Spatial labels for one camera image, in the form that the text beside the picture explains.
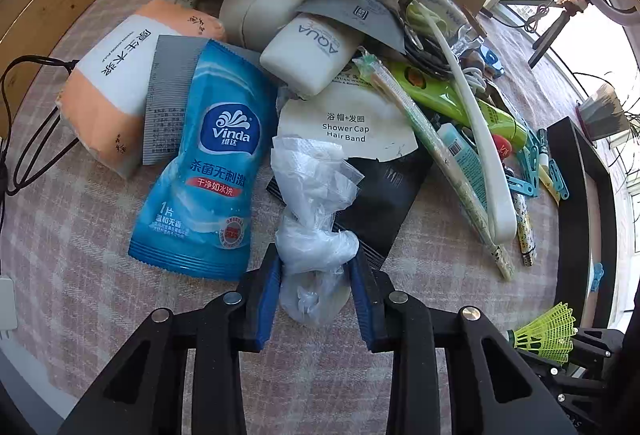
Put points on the blue clothes peg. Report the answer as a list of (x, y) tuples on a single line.
[(559, 180), (525, 182), (597, 277), (537, 147)]

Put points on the wrapped toothbrush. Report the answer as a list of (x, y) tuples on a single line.
[(440, 150)]

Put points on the black packet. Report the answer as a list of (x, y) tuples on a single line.
[(390, 195)]

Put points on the blue wet wipe packet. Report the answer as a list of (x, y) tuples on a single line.
[(215, 165)]

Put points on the green tube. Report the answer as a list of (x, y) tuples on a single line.
[(435, 95)]

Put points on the clear plastic bag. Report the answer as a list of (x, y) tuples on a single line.
[(305, 195)]

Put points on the black tray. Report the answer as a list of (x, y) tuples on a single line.
[(575, 165)]

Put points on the yellow patterned pen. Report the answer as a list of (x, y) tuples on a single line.
[(524, 230)]

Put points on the grey foil sachet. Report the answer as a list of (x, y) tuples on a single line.
[(167, 80), (340, 5)]

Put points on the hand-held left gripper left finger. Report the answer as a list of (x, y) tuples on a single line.
[(265, 295)]

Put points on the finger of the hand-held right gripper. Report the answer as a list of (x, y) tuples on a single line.
[(575, 387)]

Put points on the potted plant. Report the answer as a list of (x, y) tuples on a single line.
[(602, 112)]

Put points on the green shuttlecock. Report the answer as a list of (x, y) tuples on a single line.
[(545, 332)]

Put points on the white lotion bottle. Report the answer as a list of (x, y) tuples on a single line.
[(305, 50)]

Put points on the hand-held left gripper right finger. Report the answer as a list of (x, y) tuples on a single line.
[(362, 300)]

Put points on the teal tube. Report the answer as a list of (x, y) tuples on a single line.
[(465, 165)]

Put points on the white shower cap packet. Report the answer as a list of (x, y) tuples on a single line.
[(350, 115)]

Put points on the white shoehorn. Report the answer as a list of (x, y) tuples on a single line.
[(480, 130)]

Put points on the orange and white tissue pack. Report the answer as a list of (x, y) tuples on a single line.
[(105, 90)]

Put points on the light green cloth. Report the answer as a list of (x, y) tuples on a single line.
[(425, 12)]

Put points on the white charger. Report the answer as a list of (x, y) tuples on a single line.
[(260, 10)]

